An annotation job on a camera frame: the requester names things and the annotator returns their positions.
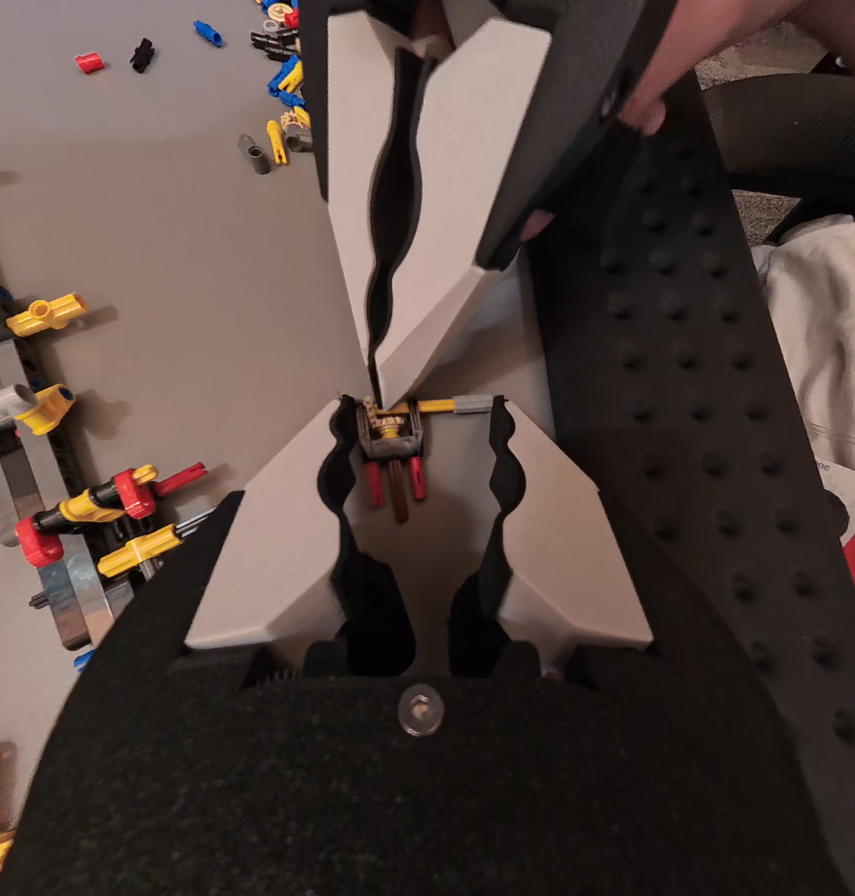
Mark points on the tan lego gear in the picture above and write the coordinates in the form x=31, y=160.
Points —
x=373, y=412
x=392, y=423

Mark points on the black lego fork red pins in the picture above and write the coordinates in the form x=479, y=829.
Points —
x=392, y=444

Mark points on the black foam pad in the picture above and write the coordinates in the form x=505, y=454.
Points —
x=679, y=420

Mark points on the person's right hand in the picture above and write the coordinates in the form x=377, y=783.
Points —
x=749, y=21

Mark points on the pile of small lego pins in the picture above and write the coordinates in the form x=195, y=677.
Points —
x=287, y=70

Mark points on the blue lego pin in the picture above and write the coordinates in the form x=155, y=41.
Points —
x=208, y=33

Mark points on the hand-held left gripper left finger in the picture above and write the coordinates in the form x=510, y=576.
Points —
x=273, y=560

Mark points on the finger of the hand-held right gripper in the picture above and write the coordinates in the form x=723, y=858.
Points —
x=350, y=140
x=469, y=140

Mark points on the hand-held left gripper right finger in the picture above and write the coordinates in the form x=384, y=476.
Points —
x=574, y=560

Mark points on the red lego pin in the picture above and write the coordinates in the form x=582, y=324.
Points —
x=89, y=63

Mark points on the brown lego axle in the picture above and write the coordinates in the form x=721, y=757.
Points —
x=399, y=497

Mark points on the light grey lego pin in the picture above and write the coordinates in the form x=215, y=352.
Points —
x=473, y=404

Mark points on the long grey lego beam assembly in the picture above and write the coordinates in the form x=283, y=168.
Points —
x=0, y=483

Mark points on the short yellow lego axle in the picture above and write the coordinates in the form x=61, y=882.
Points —
x=434, y=404

